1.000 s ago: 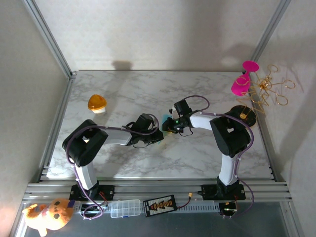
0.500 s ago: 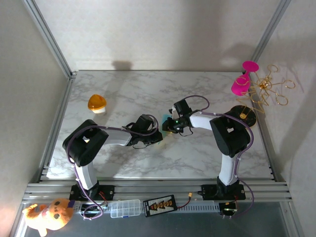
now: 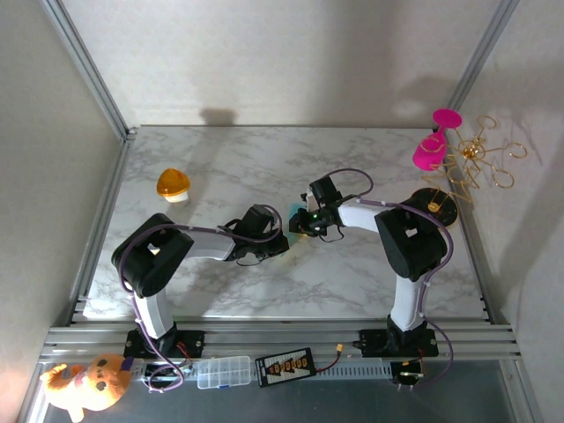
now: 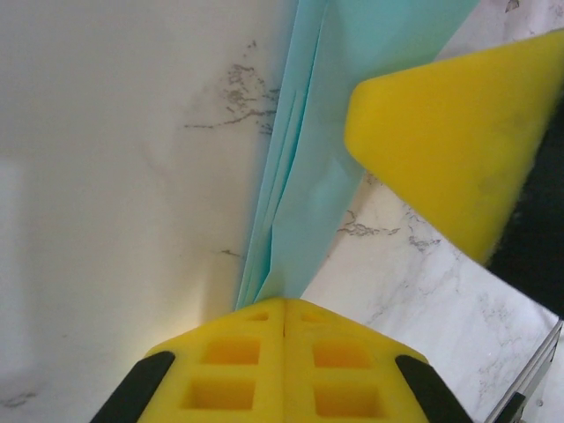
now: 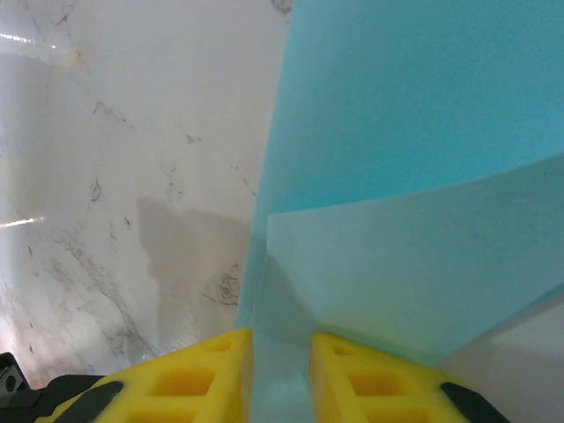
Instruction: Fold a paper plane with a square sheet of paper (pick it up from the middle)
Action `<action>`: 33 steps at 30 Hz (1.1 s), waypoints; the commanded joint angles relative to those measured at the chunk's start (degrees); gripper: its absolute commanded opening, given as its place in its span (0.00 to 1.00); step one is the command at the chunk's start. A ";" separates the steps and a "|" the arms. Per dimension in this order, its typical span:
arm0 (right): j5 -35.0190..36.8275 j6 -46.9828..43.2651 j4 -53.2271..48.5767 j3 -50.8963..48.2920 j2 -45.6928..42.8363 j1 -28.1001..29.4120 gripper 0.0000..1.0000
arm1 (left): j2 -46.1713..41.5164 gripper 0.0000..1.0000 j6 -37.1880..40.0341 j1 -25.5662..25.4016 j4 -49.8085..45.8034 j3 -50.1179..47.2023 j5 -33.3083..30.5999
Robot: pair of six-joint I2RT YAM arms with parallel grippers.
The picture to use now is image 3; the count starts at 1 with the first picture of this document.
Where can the orange plush toy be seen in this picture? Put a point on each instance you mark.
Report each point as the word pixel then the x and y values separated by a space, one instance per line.
pixel 97 379

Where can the aluminium frame post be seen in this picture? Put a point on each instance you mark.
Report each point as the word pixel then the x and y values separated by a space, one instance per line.
pixel 484 53
pixel 88 66

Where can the black charging board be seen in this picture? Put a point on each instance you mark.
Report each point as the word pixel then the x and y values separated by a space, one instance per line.
pixel 284 368

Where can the orange mushroom toy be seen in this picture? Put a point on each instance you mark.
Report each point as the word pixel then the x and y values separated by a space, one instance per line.
pixel 172 183

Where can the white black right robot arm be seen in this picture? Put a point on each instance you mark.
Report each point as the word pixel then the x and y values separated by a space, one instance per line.
pixel 410 247

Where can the clear plastic organizer box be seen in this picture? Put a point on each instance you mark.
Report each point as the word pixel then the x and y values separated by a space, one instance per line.
pixel 222 372

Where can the small black electronics box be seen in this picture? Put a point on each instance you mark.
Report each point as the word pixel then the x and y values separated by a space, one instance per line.
pixel 407 374

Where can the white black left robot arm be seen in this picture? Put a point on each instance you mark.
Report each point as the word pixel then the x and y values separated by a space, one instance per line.
pixel 150 260

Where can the aluminium side rail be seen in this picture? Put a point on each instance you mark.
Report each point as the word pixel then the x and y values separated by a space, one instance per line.
pixel 102 229
pixel 488 313

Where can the pink plastic wine glass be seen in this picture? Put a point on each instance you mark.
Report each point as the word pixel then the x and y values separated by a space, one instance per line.
pixel 428 154

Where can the teal cloth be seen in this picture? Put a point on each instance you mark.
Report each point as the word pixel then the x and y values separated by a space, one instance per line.
pixel 292 213

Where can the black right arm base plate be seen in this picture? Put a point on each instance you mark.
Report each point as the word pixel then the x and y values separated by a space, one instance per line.
pixel 370 343

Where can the aluminium frame rails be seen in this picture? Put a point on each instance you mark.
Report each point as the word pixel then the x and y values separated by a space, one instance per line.
pixel 282 337

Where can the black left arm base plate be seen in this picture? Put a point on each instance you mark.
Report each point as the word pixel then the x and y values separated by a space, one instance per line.
pixel 194 341

